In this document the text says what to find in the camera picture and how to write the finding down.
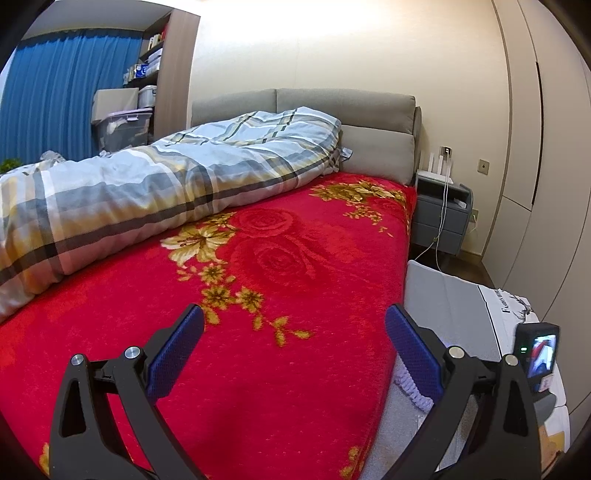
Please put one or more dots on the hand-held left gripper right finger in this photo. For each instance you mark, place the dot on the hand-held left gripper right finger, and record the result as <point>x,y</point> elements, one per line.
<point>413,353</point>

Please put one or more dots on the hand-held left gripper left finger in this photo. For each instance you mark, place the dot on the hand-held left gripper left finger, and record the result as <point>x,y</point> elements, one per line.
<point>178,355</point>

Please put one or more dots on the printed grey white tablecloth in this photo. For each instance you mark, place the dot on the printed grey white tablecloth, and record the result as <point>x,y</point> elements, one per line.
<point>452,304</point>

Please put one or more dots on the red floral blanket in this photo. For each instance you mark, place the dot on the red floral blanket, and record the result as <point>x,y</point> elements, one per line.
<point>300,277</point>

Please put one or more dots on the grey nightstand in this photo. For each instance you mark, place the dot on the grey nightstand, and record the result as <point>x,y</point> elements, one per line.
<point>434,217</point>

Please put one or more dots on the plaid quilt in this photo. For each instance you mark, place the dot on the plaid quilt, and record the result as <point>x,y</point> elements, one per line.
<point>161,184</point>

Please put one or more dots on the white router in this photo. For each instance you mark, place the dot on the white router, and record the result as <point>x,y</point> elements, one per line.
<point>436,175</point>

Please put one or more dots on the white wardrobe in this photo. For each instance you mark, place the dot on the white wardrobe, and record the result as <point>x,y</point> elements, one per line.
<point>545,161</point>

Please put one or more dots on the white charger plug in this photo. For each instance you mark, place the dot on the white charger plug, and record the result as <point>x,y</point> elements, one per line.
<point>446,151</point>

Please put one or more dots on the clear storage box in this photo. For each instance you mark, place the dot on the clear storage box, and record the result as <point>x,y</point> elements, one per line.
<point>122,131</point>

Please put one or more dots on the grey padded headboard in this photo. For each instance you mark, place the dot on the grey padded headboard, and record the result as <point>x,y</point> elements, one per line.
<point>360,110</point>

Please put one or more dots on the green plant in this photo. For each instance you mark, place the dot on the green plant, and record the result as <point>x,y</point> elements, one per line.
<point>10,165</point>

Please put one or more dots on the white storage box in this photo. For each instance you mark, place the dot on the white storage box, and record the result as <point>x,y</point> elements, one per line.
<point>147,97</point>

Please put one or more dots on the cardboard box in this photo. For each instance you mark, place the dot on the cardboard box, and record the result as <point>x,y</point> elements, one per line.
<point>115,99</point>

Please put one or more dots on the wooden bookshelf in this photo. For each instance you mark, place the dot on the wooden bookshelf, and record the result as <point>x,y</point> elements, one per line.
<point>178,69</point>

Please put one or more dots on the blue curtain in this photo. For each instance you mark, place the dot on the blue curtain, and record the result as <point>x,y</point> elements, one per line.
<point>55,92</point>

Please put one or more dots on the wall socket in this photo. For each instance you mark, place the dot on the wall socket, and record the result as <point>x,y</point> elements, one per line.
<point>474,217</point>

